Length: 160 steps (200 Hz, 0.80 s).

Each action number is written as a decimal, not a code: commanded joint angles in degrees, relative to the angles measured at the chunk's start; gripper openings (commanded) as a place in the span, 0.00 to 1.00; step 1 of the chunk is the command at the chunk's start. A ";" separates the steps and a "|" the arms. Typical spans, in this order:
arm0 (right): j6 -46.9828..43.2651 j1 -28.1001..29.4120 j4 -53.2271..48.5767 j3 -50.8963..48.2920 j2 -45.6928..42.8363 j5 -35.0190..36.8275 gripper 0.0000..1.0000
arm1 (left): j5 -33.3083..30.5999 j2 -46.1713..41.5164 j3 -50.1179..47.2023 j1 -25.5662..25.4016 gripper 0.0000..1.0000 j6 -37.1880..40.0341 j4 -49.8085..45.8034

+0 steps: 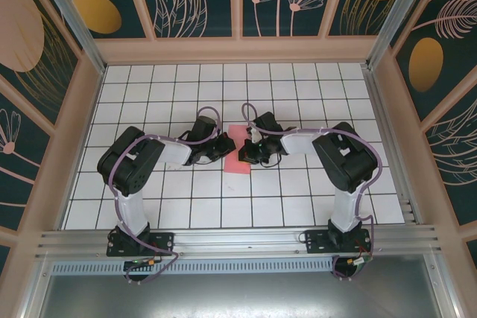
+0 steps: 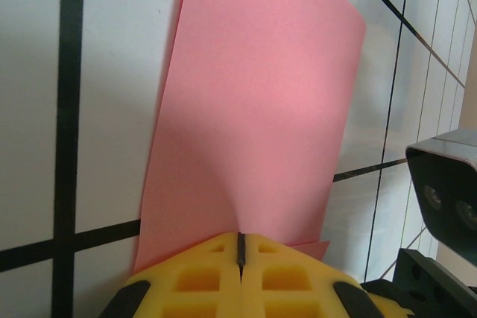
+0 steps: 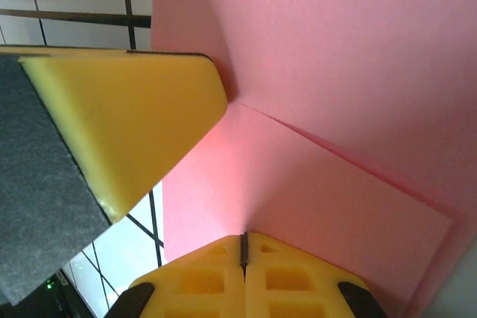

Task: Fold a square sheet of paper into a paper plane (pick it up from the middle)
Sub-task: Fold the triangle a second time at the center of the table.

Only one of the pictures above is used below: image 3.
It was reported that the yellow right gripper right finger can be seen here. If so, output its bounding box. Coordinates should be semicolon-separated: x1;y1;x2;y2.
244;232;388;318

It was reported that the pink square paper sheet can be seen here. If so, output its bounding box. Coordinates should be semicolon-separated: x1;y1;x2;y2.
151;0;477;318

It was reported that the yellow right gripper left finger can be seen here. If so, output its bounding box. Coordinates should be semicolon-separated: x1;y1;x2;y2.
107;233;246;318

